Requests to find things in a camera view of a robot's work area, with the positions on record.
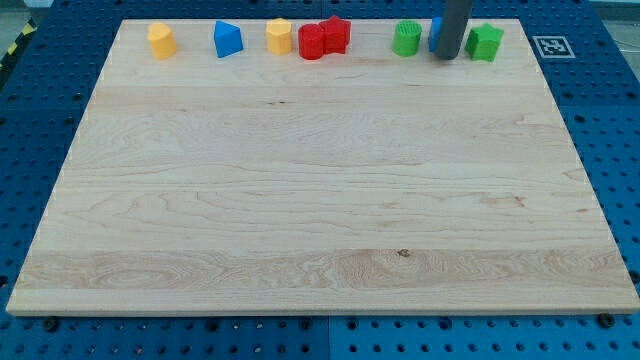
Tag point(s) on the white fiducial marker tag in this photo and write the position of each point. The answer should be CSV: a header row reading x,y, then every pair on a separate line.
x,y
553,47

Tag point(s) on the light wooden board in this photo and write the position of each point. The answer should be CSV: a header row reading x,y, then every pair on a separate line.
x,y
357,184

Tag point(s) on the green cylinder block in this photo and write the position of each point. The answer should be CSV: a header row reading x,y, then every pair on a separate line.
x,y
407,35

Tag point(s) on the yellow heart block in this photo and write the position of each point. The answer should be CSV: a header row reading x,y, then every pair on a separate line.
x,y
162,41

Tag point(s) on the red star block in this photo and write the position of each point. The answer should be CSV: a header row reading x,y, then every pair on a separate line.
x,y
337,34

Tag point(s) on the red cylinder block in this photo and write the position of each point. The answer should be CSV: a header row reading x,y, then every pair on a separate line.
x,y
311,41

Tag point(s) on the blue triangle block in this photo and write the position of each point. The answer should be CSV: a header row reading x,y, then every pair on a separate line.
x,y
227,39

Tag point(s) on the black bolt right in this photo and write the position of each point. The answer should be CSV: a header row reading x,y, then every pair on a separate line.
x,y
606,320

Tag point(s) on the yellow hexagon block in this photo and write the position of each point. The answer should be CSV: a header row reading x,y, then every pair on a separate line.
x,y
279,36

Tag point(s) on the blue cube block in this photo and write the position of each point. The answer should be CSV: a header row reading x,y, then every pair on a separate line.
x,y
434,33

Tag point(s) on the green star block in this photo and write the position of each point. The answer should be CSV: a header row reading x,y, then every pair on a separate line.
x,y
483,42

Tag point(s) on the black bolt left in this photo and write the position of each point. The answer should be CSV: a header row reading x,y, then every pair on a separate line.
x,y
50,324

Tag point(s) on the black bolt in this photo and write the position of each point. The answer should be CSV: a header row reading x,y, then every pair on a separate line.
x,y
50,324
606,320

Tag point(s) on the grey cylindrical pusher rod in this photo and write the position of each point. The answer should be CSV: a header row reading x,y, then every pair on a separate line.
x,y
453,26

